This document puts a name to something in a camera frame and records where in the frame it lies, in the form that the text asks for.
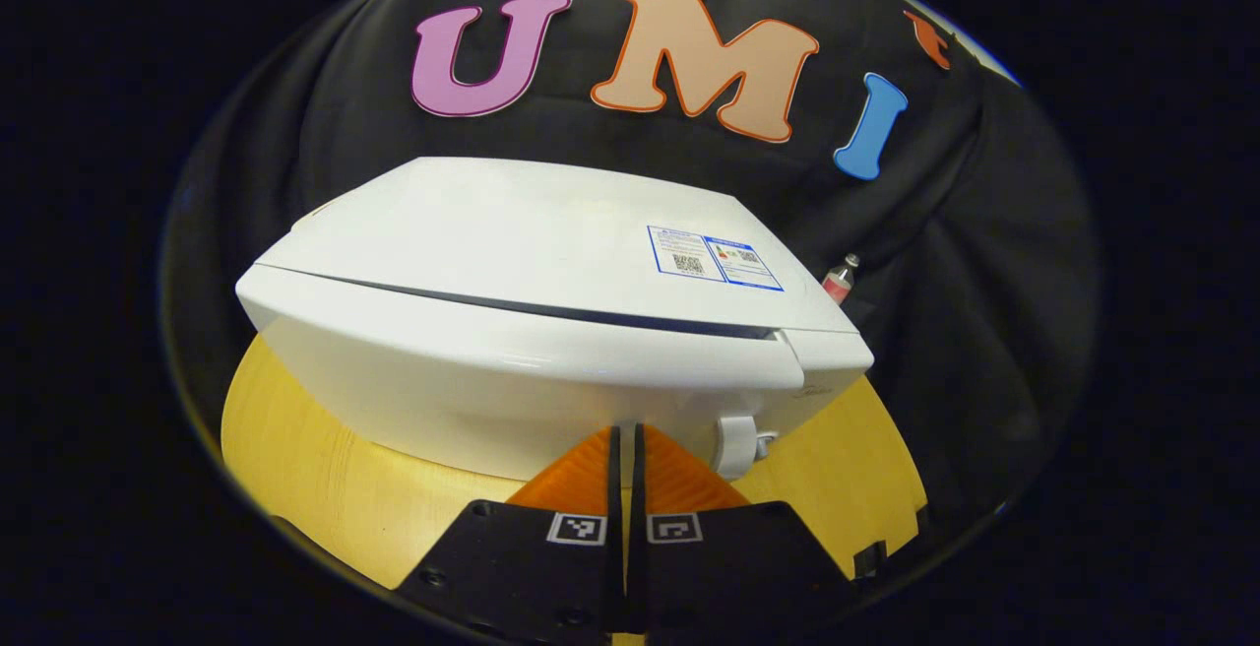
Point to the black table edge clamp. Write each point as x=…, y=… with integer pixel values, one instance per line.
x=868, y=559

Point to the small red label bottle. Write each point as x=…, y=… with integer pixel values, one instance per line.
x=840, y=280

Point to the white microwave oven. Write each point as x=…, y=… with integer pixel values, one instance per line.
x=512, y=331

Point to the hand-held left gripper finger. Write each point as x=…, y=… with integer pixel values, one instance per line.
x=637, y=518
x=614, y=518

